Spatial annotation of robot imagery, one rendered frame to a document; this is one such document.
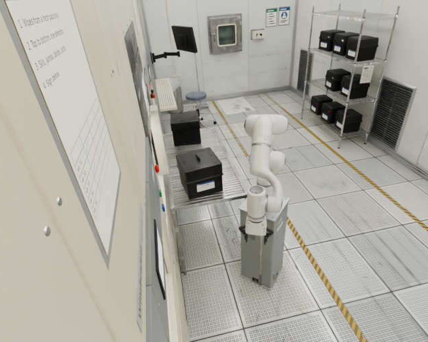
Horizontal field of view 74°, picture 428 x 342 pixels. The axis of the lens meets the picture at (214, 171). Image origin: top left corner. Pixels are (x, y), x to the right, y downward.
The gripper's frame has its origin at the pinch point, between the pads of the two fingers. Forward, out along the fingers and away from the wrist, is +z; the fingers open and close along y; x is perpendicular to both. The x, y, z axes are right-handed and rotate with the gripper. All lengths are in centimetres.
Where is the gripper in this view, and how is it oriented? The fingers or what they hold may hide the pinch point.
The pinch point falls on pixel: (255, 239)
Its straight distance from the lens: 148.1
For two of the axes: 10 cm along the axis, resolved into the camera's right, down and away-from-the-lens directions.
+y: -9.7, -0.7, 2.3
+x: -2.3, 5.4, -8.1
